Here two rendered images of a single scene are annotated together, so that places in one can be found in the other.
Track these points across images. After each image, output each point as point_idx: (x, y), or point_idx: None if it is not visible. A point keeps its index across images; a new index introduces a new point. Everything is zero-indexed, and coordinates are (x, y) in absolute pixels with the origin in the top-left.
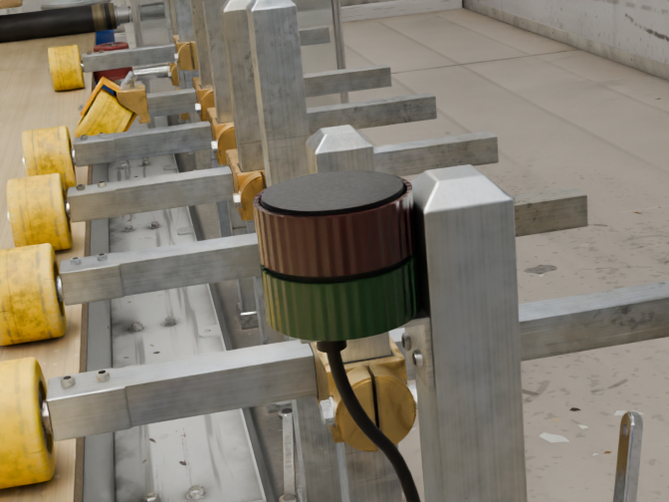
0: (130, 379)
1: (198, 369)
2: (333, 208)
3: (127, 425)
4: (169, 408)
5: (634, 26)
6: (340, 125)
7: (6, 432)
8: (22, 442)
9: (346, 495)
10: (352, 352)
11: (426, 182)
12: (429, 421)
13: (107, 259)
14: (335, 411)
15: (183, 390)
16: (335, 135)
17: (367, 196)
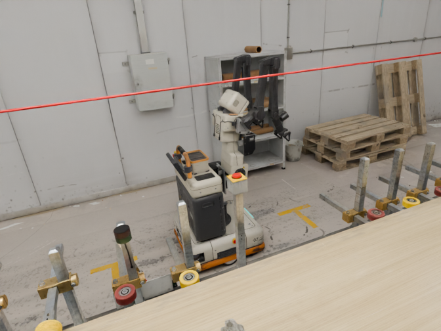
0: (51, 310)
1: (52, 301)
2: (128, 227)
3: (56, 316)
4: (56, 309)
5: None
6: (50, 248)
7: (60, 326)
8: (61, 326)
9: (72, 298)
10: (67, 276)
11: (121, 224)
12: (126, 245)
13: None
14: (76, 282)
15: (55, 305)
16: (56, 248)
17: (125, 226)
